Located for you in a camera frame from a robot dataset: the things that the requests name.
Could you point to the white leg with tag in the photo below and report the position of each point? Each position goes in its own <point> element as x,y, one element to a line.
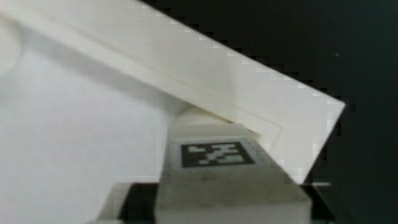
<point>225,185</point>

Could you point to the white square table top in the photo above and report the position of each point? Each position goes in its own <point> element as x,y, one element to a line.
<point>108,69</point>

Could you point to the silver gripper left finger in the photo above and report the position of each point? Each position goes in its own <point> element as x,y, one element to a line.
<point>129,207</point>

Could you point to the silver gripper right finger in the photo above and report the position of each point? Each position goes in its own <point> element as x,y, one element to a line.
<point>323,216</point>

